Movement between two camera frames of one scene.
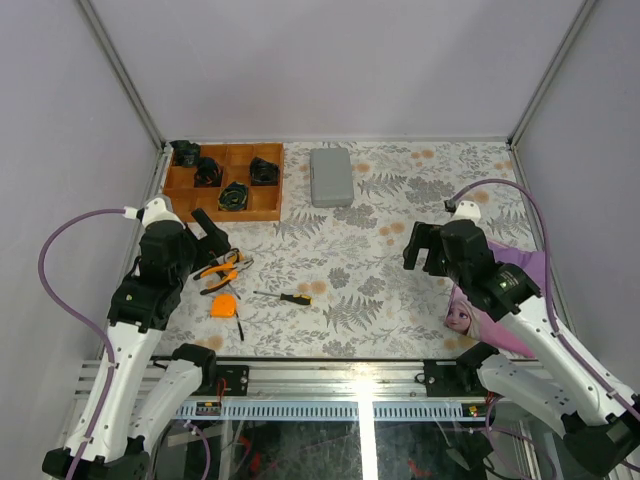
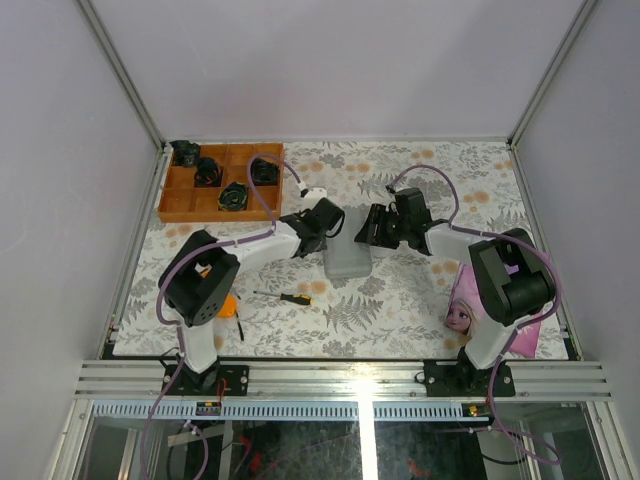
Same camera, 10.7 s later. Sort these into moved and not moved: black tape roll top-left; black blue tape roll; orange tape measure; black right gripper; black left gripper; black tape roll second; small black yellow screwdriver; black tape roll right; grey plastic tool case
Moved: black right gripper; black left gripper; grey plastic tool case
Not moved: black tape roll top-left; black blue tape roll; black tape roll second; black tape roll right; small black yellow screwdriver; orange tape measure
